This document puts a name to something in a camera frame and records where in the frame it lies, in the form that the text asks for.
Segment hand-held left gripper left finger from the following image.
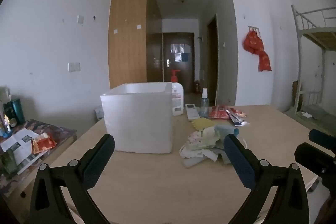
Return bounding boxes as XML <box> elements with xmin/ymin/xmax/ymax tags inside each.
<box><xmin>28</xmin><ymin>133</ymin><xmax>116</xmax><ymax>224</ymax></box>

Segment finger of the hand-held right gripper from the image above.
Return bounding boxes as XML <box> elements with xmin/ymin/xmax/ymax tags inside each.
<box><xmin>294</xmin><ymin>143</ymin><xmax>336</xmax><ymax>183</ymax></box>
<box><xmin>308</xmin><ymin>129</ymin><xmax>336</xmax><ymax>150</ymax></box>

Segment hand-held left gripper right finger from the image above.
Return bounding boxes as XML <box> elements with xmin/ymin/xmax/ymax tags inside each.
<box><xmin>223</xmin><ymin>133</ymin><xmax>309</xmax><ymax>224</ymax></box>

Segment white foam box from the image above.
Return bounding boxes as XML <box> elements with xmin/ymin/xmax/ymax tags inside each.
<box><xmin>100</xmin><ymin>82</ymin><xmax>174</xmax><ymax>154</ymax></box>

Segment light blue cloth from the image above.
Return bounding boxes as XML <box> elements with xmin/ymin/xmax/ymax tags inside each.
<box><xmin>215</xmin><ymin>123</ymin><xmax>240</xmax><ymax>138</ymax></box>

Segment red and white striped packet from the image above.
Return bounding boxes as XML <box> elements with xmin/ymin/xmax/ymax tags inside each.
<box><xmin>228</xmin><ymin>108</ymin><xmax>249</xmax><ymax>126</ymax></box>

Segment white cloth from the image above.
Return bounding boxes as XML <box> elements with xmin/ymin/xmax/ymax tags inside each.
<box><xmin>180</xmin><ymin>146</ymin><xmax>219</xmax><ymax>168</ymax></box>

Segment floral print cloth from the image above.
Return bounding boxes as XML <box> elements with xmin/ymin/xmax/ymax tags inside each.
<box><xmin>183</xmin><ymin>126</ymin><xmax>221</xmax><ymax>151</ymax></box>

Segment side table with patterned cloth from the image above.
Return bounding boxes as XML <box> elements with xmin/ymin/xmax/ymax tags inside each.
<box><xmin>0</xmin><ymin>119</ymin><xmax>78</xmax><ymax>199</ymax></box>

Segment red snack packet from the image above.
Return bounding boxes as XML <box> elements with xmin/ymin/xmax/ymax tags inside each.
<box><xmin>208</xmin><ymin>105</ymin><xmax>237</xmax><ymax>119</ymax></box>

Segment yellow cloth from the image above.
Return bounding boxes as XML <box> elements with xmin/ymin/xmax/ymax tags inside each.
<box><xmin>191</xmin><ymin>118</ymin><xmax>215</xmax><ymax>130</ymax></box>

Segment brown cardboard piece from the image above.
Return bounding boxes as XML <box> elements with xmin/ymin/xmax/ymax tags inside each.
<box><xmin>292</xmin><ymin>80</ymin><xmax>303</xmax><ymax>109</ymax></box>

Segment orange red packet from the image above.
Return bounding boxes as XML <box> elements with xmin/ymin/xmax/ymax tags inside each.
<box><xmin>31</xmin><ymin>132</ymin><xmax>57</xmax><ymax>155</ymax></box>

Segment clear spray bottle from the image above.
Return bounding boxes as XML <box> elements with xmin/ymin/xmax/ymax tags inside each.
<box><xmin>200</xmin><ymin>88</ymin><xmax>210</xmax><ymax>117</ymax></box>

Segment white remote control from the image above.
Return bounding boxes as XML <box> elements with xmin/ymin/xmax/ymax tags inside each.
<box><xmin>185</xmin><ymin>103</ymin><xmax>200</xmax><ymax>120</ymax></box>

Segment white paper leaflet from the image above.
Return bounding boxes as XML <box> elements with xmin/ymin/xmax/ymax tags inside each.
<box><xmin>0</xmin><ymin>128</ymin><xmax>45</xmax><ymax>175</ymax></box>

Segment white lotion bottle red pump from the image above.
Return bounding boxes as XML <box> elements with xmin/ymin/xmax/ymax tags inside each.
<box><xmin>171</xmin><ymin>70</ymin><xmax>184</xmax><ymax>116</ymax></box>

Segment teal tumbler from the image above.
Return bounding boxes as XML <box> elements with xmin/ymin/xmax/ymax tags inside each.
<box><xmin>10</xmin><ymin>99</ymin><xmax>26</xmax><ymax>125</ymax></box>

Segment small colourful figurine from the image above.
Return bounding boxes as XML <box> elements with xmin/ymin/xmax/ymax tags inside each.
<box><xmin>2</xmin><ymin>112</ymin><xmax>13</xmax><ymax>136</ymax></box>

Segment brown side door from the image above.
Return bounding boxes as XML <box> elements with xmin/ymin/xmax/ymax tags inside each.
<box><xmin>207</xmin><ymin>14</ymin><xmax>219</xmax><ymax>106</ymax></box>

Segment metal bunk bed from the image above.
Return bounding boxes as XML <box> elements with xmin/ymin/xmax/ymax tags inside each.
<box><xmin>290</xmin><ymin>5</ymin><xmax>336</xmax><ymax>121</ymax></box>

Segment dark brown entrance door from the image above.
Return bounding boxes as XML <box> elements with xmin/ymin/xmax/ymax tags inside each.
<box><xmin>162</xmin><ymin>32</ymin><xmax>195</xmax><ymax>94</ymax></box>

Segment red bags on hook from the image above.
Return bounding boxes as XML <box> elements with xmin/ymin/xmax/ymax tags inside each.
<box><xmin>242</xmin><ymin>29</ymin><xmax>272</xmax><ymax>72</ymax></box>

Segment papers on door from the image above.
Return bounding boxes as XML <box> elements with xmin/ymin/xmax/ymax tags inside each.
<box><xmin>170</xmin><ymin>43</ymin><xmax>189</xmax><ymax>62</ymax></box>

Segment wooden wardrobe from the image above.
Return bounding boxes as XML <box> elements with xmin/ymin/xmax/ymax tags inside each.
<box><xmin>108</xmin><ymin>0</ymin><xmax>164</xmax><ymax>90</ymax></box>

